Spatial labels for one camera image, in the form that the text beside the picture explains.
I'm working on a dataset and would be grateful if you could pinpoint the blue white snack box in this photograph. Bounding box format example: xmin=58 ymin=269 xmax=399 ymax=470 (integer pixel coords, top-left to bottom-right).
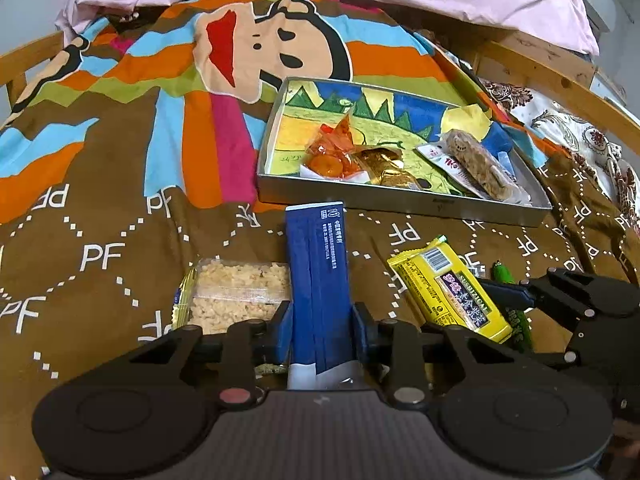
xmin=285 ymin=202 xmax=367 ymax=391

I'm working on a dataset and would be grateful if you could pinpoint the gold snack pack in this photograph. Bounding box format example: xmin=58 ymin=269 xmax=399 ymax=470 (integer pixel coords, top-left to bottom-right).
xmin=354 ymin=148 xmax=422 ymax=191

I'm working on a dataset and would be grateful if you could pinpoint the peanut brittle bar pack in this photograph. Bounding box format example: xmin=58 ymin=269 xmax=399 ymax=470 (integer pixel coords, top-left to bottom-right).
xmin=416 ymin=129 xmax=530 ymax=205

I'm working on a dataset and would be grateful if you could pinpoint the colourful cartoon monkey blanket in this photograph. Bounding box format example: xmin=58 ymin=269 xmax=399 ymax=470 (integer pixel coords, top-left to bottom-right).
xmin=0 ymin=0 xmax=640 ymax=480

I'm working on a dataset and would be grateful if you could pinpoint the yellow snack bar pack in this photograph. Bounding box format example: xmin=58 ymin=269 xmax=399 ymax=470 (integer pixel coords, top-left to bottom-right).
xmin=387 ymin=235 xmax=513 ymax=344

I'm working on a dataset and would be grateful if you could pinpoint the colourful painted tray box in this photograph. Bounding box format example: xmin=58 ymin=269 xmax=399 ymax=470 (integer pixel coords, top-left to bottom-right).
xmin=257 ymin=77 xmax=551 ymax=226

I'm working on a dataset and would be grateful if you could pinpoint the clear puffed rice snack pack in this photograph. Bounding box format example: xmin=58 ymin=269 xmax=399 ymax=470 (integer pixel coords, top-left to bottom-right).
xmin=171 ymin=257 xmax=294 ymax=376

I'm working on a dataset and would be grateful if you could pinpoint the floral patterned bedsheet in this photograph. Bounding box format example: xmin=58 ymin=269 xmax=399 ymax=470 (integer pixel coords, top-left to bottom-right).
xmin=414 ymin=29 xmax=640 ymax=236

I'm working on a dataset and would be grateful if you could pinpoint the green snack pack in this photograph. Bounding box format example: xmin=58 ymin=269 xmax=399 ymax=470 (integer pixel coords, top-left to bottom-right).
xmin=491 ymin=260 xmax=533 ymax=353

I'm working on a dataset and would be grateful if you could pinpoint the orange snack bag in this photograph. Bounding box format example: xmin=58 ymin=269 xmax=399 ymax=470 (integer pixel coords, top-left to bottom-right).
xmin=299 ymin=113 xmax=370 ymax=183

